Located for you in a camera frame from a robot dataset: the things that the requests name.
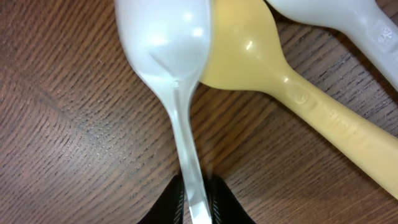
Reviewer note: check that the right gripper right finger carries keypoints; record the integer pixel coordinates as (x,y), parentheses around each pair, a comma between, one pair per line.
(224,206)

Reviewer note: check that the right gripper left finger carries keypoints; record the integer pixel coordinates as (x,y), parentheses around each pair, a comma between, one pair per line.
(169,207)

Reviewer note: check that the yellow plastic spoon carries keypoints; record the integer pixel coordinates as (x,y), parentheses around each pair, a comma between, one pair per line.
(246,54)

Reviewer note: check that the white spoon thick handle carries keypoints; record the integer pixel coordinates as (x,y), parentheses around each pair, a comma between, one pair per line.
(362,21)

